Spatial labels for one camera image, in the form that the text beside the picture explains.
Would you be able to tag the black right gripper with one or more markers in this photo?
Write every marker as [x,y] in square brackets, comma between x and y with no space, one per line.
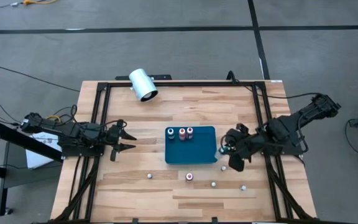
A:
[250,144]

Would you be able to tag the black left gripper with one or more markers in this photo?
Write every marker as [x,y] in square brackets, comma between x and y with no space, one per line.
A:
[117,140]

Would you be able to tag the green food coloring bottle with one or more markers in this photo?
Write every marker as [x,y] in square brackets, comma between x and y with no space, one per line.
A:
[223,150]

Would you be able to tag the black food coloring bottle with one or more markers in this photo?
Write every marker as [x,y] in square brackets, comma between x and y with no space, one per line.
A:
[171,133]

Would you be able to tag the red food coloring bottle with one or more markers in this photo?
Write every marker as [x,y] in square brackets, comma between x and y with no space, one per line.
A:
[190,133]

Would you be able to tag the pink food coloring bottle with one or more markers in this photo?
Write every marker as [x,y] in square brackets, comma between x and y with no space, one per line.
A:
[189,177]

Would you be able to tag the orange food coloring bottle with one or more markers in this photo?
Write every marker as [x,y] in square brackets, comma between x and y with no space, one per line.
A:
[182,134]

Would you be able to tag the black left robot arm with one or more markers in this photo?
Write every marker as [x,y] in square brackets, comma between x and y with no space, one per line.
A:
[73,133]

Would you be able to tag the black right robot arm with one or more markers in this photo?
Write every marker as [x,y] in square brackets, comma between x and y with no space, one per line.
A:
[291,124]

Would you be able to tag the blue plastic bin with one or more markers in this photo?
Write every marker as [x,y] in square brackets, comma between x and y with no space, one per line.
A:
[194,152]

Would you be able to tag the white cylindrical spotlight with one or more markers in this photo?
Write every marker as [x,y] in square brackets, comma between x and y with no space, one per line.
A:
[141,84]

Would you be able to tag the white paper sheet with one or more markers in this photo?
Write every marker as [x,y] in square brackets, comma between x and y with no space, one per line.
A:
[39,158]

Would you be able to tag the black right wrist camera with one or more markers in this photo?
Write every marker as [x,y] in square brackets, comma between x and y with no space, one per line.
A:
[242,128]

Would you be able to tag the black aluminium table frame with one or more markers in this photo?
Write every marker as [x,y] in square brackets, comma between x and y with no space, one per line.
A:
[182,84]

